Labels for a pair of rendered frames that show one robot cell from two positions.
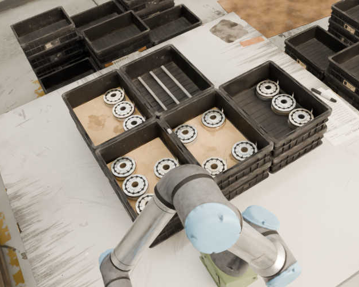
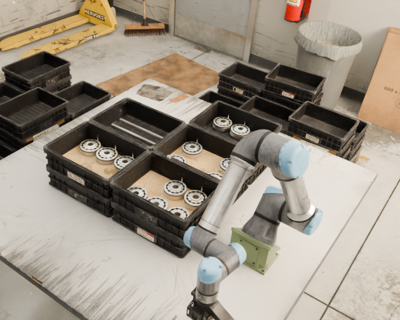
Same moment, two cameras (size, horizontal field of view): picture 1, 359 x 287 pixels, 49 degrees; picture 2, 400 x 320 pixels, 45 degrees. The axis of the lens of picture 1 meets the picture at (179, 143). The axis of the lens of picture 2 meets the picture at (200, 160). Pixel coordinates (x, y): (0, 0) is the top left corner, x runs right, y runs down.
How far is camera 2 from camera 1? 1.08 m
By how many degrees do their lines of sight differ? 30
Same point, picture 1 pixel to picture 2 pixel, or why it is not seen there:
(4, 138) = not seen: outside the picture
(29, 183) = (25, 241)
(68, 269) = (113, 296)
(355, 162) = not seen: hidden behind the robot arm
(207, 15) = not seen: hidden behind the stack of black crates
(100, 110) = (80, 159)
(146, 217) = (232, 178)
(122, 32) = (31, 109)
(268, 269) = (307, 212)
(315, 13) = (192, 88)
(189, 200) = (275, 143)
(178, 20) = (80, 96)
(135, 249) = (225, 209)
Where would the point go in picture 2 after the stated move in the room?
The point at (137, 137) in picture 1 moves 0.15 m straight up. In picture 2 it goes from (138, 169) to (138, 142)
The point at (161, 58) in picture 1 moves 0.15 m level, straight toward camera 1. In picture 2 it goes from (119, 112) to (133, 125)
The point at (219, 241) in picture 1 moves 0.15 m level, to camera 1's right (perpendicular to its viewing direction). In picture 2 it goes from (301, 166) to (333, 153)
